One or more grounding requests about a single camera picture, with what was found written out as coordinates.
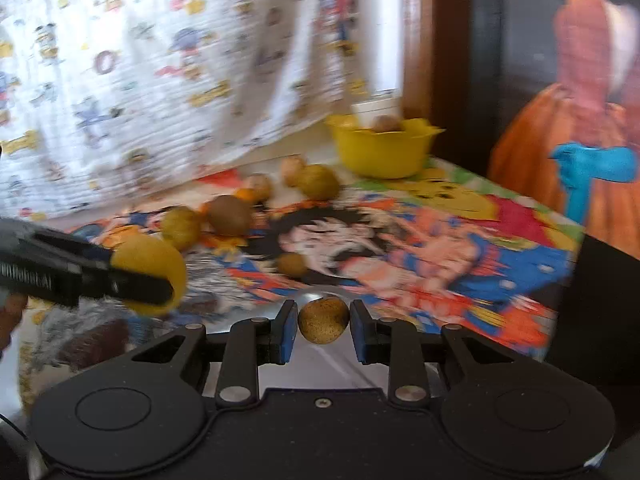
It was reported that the large yellow lemon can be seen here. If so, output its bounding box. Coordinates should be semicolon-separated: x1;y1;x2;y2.
111;234;188;318

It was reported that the small brown longan fruit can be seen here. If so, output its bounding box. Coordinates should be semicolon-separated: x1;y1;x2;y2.
297;296;350;344

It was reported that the yellow-green mottled pear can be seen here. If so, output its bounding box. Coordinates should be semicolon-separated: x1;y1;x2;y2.
160;206;202;252

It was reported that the small orange mandarin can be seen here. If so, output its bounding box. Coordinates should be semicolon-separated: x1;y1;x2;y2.
233;188;257;205

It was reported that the person's left hand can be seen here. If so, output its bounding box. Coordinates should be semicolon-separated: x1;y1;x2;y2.
0;292;28;352

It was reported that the metal tray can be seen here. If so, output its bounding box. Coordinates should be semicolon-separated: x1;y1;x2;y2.
204;286;388;396

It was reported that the cartoon print tablecloth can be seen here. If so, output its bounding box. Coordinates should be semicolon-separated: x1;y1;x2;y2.
17;159;584;408

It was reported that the brown kiwi fruit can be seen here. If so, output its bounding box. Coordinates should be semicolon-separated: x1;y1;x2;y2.
206;195;253;237

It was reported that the yellow-green pear far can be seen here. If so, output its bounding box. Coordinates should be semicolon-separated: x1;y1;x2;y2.
297;165;342;200

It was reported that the yellow plastic bowl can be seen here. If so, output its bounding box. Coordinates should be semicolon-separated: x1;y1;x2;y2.
326;115;444;180

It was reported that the white cartoon print curtain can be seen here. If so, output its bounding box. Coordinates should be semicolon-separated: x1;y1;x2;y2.
1;0;401;221

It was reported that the striped pepino in bowl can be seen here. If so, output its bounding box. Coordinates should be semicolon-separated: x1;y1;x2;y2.
370;115;405;133

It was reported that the white jar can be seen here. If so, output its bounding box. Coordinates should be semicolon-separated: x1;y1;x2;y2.
352;98;401;129

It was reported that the painted woman orange dress poster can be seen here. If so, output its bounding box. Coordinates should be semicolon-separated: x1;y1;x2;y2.
488;0;639;257

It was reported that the brown wooden frame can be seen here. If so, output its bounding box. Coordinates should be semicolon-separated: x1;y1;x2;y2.
401;0;435;118

